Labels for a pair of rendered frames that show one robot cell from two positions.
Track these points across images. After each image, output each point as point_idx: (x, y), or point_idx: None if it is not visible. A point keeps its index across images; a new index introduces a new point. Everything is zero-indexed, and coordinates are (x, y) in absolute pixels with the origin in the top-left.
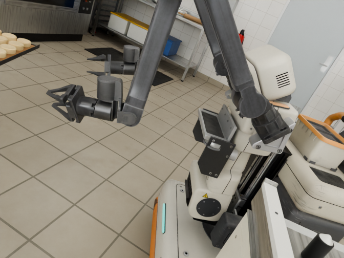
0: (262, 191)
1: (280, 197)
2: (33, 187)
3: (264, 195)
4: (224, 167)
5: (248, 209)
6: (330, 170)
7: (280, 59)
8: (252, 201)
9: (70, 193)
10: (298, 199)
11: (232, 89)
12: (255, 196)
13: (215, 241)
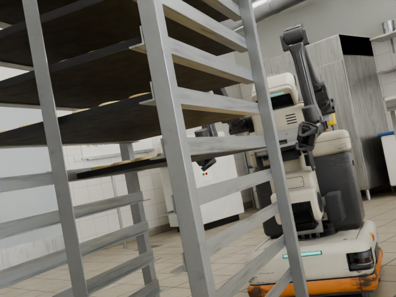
0: (390, 98)
1: (329, 161)
2: None
3: (395, 96)
4: (303, 167)
5: (394, 109)
6: None
7: (290, 75)
8: (388, 109)
9: None
10: (341, 145)
11: (243, 129)
12: (388, 106)
13: (342, 214)
